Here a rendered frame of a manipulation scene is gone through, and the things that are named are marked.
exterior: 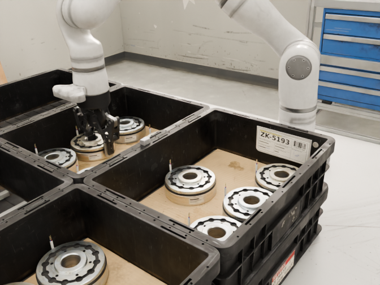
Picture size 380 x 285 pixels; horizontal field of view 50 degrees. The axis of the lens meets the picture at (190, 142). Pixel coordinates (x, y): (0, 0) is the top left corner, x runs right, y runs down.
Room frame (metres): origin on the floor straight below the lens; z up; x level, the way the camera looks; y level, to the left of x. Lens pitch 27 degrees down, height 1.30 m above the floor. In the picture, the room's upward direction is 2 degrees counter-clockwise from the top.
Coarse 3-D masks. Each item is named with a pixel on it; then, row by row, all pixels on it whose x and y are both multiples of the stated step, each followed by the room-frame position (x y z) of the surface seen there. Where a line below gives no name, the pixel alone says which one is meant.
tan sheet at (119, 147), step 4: (148, 128) 1.01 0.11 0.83; (152, 128) 1.01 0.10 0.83; (148, 132) 0.98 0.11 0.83; (152, 132) 0.98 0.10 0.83; (144, 136) 0.96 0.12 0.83; (116, 144) 0.92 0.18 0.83; (120, 144) 0.92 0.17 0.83; (124, 144) 0.92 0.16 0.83; (128, 144) 0.92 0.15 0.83; (132, 144) 0.92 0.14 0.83; (116, 148) 0.90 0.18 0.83; (120, 148) 0.90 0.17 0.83; (124, 148) 0.90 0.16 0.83; (116, 152) 0.88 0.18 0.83; (112, 156) 0.86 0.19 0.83; (100, 160) 0.84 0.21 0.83; (104, 160) 0.84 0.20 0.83; (80, 164) 0.83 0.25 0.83; (84, 164) 0.83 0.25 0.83; (88, 164) 0.83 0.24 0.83; (92, 164) 0.83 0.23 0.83; (96, 164) 0.83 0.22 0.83; (80, 168) 0.81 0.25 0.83; (84, 168) 0.81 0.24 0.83; (76, 172) 0.79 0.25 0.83
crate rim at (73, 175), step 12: (156, 96) 1.00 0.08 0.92; (168, 96) 0.98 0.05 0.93; (72, 108) 0.94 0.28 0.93; (204, 108) 0.90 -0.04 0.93; (36, 120) 0.86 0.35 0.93; (180, 120) 0.83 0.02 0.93; (0, 132) 0.80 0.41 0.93; (12, 132) 0.81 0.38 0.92; (12, 144) 0.74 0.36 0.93; (36, 156) 0.69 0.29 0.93; (120, 156) 0.68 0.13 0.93; (60, 168) 0.64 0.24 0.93; (96, 168) 0.64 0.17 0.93
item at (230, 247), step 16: (208, 112) 0.87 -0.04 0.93; (224, 112) 0.87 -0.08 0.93; (176, 128) 0.79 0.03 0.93; (288, 128) 0.77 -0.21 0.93; (128, 160) 0.67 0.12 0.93; (320, 160) 0.65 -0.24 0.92; (96, 176) 0.61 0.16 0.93; (304, 176) 0.60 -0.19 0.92; (112, 192) 0.56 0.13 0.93; (288, 192) 0.55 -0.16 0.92; (144, 208) 0.51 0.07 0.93; (272, 208) 0.51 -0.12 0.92; (176, 224) 0.47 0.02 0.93; (256, 224) 0.47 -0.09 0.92; (208, 240) 0.43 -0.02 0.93; (224, 240) 0.43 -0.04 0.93; (240, 240) 0.44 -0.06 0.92; (224, 256) 0.42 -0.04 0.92
